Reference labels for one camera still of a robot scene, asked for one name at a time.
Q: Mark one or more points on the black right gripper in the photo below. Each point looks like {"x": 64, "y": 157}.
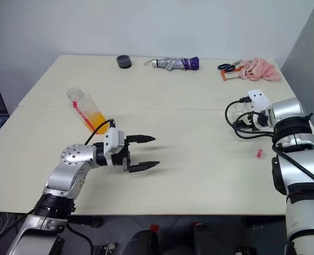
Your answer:
{"x": 256, "y": 120}

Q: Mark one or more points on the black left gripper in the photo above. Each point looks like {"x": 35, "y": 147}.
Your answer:
{"x": 120, "y": 156}

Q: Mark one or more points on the clear wine glass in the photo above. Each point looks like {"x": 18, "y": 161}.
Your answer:
{"x": 237, "y": 110}

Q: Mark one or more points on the white and red bottle cap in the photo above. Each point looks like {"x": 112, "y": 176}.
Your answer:
{"x": 259, "y": 154}

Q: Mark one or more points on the bottle with orange liquid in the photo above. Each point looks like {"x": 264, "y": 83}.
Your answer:
{"x": 91, "y": 117}

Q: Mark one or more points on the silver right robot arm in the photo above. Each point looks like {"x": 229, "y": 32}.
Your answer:
{"x": 303, "y": 164}

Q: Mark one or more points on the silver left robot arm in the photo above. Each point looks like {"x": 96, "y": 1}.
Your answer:
{"x": 63, "y": 175}

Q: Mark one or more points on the orange white small box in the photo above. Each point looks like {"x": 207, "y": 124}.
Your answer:
{"x": 223, "y": 75}

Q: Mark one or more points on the pink towel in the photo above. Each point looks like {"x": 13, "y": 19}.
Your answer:
{"x": 261, "y": 70}

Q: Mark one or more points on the dark rounded shape red top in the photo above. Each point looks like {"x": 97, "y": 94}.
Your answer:
{"x": 146, "y": 241}

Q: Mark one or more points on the folded silver purple umbrella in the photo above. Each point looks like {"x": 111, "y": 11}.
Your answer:
{"x": 172, "y": 63}

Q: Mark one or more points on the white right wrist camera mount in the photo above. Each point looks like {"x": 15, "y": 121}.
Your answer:
{"x": 258, "y": 99}

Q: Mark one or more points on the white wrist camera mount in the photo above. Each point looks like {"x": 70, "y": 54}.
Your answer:
{"x": 114, "y": 140}
{"x": 258, "y": 99}

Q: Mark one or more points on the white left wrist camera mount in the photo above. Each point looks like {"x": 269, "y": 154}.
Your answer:
{"x": 114, "y": 140}

